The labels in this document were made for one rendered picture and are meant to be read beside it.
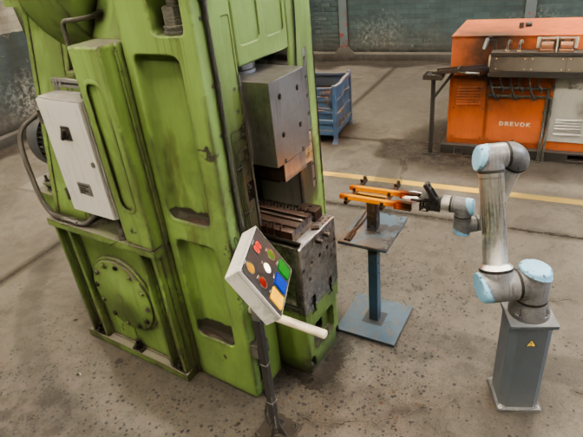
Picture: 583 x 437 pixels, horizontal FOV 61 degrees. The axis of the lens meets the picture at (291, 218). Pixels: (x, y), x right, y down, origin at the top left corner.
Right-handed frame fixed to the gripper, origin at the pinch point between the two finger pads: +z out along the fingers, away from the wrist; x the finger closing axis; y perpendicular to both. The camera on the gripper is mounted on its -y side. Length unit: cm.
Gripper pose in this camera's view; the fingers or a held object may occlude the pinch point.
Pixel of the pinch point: (405, 194)
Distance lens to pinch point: 287.2
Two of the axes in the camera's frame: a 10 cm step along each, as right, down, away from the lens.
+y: 1.0, 8.6, 4.9
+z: -8.8, -1.6, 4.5
